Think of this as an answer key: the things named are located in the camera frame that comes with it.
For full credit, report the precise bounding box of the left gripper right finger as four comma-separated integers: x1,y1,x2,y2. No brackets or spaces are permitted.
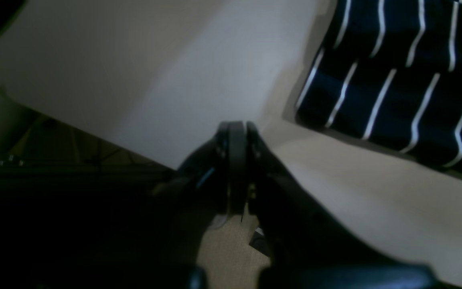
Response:
229,122,440,289

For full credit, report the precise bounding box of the navy white striped t-shirt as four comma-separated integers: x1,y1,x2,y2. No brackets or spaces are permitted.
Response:
295,0,462,174

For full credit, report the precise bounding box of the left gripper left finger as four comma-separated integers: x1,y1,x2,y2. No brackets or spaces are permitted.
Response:
0,122,231,289

